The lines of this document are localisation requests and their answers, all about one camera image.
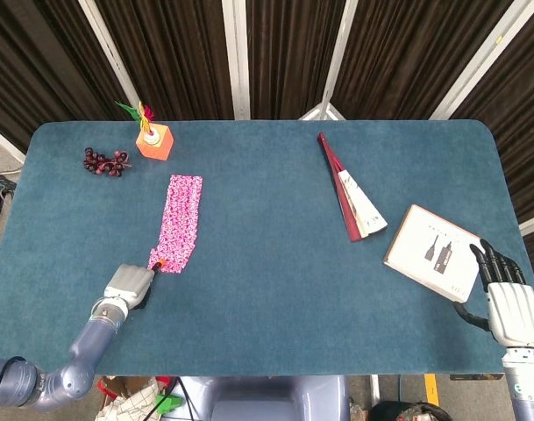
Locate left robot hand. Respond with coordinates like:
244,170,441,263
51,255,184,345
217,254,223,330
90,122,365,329
103,259,165,311

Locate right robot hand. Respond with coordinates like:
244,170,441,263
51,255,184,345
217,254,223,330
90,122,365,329
452,238,534,350

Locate pink patterned cloth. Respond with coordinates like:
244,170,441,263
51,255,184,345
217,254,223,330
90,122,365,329
146,174,204,275

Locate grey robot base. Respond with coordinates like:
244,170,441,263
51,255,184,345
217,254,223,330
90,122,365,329
177,375,352,421

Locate white book with bottle print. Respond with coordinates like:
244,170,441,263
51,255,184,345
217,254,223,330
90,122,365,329
383,203,489,305

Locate cardboard box with checkered cloth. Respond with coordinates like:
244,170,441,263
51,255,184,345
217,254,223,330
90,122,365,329
95,375,171,421

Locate dark red grape bunch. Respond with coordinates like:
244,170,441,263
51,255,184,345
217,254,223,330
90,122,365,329
82,146,133,178

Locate green plastic object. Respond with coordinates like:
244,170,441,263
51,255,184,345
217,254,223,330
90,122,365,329
155,393,185,415

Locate blue felt table mat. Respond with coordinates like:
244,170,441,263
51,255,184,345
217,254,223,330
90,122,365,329
0,119,534,379

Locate orange cube vase with flowers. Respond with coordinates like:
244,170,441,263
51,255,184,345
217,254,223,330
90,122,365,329
114,100,175,162

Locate black red bag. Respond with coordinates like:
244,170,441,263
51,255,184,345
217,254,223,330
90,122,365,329
369,400,454,421

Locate red folding fan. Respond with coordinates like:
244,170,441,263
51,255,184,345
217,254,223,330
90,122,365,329
317,132,388,243

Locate white metal stand foot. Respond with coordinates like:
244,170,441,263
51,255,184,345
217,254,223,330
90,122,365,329
297,103,348,121

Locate black cable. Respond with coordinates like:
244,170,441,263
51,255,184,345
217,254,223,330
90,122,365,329
143,376,197,421

